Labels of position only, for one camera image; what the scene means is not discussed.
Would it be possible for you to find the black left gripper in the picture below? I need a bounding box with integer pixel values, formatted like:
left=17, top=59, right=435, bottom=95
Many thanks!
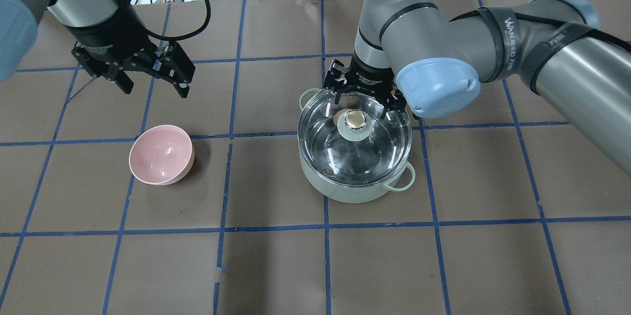
left=69, top=5, right=195, bottom=99

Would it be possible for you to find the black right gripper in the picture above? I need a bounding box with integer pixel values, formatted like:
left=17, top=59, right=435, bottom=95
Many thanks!
left=323, top=51, right=407, bottom=119

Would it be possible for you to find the brown egg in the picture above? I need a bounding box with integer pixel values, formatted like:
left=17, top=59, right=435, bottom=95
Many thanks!
left=333, top=108, right=350, bottom=126

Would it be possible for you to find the glass pot lid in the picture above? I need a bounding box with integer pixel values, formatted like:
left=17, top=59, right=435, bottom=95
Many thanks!
left=298, top=87, right=413, bottom=188

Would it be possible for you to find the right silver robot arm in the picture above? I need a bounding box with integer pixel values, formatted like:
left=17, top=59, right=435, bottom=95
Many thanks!
left=323, top=0, right=631, bottom=174

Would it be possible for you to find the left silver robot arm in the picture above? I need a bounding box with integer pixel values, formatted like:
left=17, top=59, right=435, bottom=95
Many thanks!
left=1, top=0, right=199, bottom=99

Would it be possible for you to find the pale green cooking pot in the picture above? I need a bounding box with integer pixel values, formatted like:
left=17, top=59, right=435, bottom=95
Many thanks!
left=298, top=85, right=416, bottom=204

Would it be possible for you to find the pink bowl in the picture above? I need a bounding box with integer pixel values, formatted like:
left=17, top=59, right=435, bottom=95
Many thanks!
left=128, top=125, right=195, bottom=185

